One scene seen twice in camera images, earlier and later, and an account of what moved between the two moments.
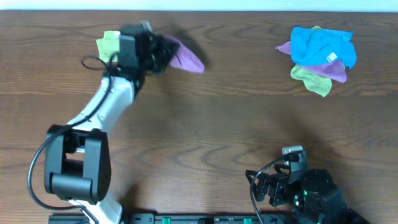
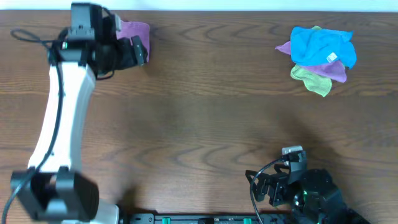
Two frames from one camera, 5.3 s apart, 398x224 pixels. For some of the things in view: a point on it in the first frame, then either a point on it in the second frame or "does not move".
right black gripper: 278,182 does not move
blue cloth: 315,46 does not move
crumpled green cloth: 316,83 does not move
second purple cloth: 334,70 does not move
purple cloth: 185,60 to 129,29
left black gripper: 162,52 to 132,52
